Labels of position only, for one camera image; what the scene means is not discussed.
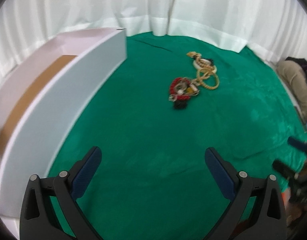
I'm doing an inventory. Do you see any beige cushion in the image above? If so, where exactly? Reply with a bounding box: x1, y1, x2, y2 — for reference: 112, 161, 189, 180
277, 60, 307, 122

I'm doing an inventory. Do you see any gold bead chain necklace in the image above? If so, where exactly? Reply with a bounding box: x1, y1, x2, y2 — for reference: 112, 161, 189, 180
186, 51, 217, 87

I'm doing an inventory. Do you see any cream white bangle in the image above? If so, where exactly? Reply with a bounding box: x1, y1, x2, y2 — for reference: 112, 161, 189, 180
193, 59, 217, 73

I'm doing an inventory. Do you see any white cardboard tray box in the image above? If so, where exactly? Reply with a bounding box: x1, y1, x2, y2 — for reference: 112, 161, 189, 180
0, 27, 127, 218

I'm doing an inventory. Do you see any green satin cloth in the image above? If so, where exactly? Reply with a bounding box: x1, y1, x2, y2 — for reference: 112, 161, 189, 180
49, 33, 307, 239

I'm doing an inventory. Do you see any white curtain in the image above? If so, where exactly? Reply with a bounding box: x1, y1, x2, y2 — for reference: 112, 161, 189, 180
0, 0, 307, 83

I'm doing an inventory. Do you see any red bead bracelet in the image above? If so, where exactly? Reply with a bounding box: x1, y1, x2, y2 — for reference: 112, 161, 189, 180
168, 77, 198, 103

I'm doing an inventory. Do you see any dark purple clothing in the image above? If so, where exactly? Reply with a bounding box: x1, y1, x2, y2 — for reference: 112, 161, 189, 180
285, 57, 307, 74

